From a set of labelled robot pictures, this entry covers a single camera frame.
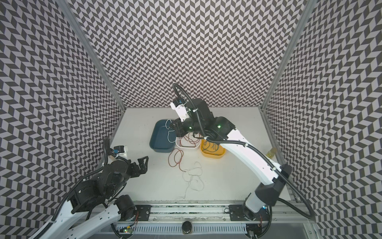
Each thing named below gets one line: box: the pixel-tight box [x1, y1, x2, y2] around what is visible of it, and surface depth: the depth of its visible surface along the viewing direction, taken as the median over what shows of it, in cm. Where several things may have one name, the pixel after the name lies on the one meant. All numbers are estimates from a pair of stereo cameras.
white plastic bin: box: [175, 132, 201, 149], surface depth 102 cm
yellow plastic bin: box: [199, 139, 227, 159], surface depth 95 cm
